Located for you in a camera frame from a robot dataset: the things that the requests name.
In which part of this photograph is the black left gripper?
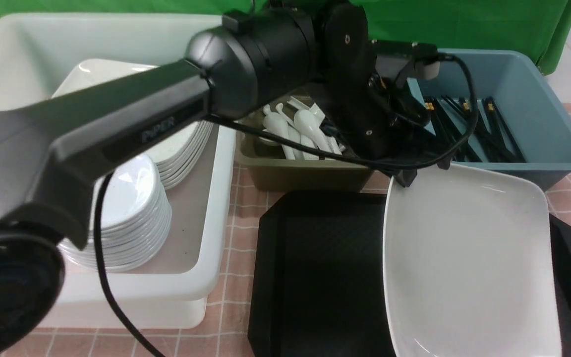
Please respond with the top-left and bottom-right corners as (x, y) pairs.
(325, 69), (453, 187)

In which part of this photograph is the large white square plate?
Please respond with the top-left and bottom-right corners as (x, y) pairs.
(382, 165), (562, 357)

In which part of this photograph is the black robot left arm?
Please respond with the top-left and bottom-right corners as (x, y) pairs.
(0, 0), (457, 353)

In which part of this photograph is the bundle of black chopsticks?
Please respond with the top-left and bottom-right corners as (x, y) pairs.
(424, 95), (526, 163)

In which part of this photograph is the pile of white soup spoons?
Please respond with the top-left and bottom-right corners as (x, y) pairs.
(261, 96), (346, 155)

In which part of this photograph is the olive green plastic bin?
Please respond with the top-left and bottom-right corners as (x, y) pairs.
(235, 132), (374, 192)

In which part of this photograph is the blue plastic bin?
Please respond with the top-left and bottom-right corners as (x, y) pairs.
(404, 48), (571, 191)

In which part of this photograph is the black plastic serving tray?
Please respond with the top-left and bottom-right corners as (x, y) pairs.
(248, 191), (571, 357)

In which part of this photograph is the green backdrop cloth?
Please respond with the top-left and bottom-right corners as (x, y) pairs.
(0, 0), (571, 74)

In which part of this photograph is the stack of white square plates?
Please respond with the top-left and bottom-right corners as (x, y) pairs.
(52, 59), (213, 190)

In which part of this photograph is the stack of white small bowls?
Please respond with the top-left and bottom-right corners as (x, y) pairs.
(57, 154), (172, 273)

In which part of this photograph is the large white plastic bin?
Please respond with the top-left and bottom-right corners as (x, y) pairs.
(0, 13), (235, 329)

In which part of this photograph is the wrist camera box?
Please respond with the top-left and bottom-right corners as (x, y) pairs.
(372, 40), (440, 80)

